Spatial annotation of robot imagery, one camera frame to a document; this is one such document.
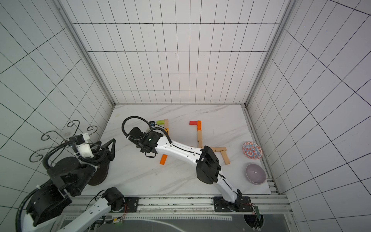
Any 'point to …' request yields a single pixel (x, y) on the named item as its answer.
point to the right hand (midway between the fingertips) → (146, 136)
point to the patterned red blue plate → (252, 150)
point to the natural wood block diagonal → (200, 143)
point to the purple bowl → (255, 173)
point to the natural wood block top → (166, 123)
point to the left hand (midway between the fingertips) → (108, 144)
